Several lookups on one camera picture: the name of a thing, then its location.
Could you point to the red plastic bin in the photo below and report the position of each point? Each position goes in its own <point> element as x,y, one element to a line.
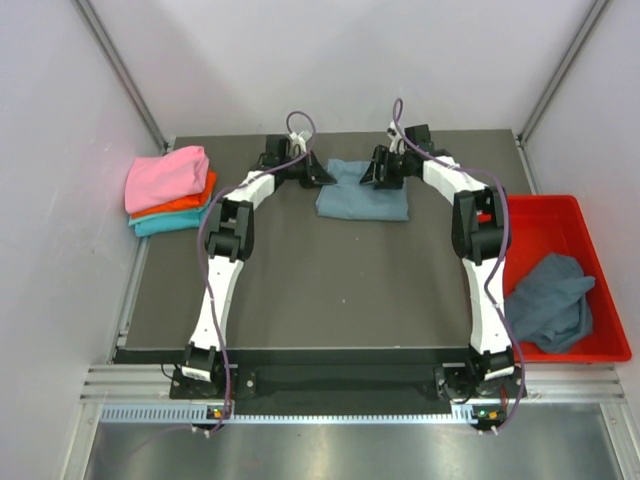
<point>544,224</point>

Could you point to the aluminium frame rail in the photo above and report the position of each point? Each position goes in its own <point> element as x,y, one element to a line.
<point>545,383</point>

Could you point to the grey-blue polo shirt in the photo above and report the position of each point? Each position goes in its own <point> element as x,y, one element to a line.
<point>348,199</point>

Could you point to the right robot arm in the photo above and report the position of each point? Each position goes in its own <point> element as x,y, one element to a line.
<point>480,236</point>

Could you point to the folded teal t-shirt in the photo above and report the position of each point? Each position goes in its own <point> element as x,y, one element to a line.
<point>167,222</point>

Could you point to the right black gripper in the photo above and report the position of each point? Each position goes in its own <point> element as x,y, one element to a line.
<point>381,157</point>

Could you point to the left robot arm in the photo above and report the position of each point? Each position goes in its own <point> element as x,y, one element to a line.
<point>228,239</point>

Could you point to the folded pink t-shirt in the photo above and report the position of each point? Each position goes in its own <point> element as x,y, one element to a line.
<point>153,181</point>

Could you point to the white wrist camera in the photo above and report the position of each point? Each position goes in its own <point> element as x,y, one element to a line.
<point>299,142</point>
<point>397,145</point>

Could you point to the grey slotted cable duct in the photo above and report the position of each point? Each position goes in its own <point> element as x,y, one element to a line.
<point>203,414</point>

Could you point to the grey-blue shirt in bin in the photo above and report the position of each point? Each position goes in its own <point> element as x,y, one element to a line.
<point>549,307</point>

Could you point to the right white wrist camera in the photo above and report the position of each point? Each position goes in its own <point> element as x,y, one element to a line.
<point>397,145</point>

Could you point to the folded orange t-shirt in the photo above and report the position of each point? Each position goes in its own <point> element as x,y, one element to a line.
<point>188,202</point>

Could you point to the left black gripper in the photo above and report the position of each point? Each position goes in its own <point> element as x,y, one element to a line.
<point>315,173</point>

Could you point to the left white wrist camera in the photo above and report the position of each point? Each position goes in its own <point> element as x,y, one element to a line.
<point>299,142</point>

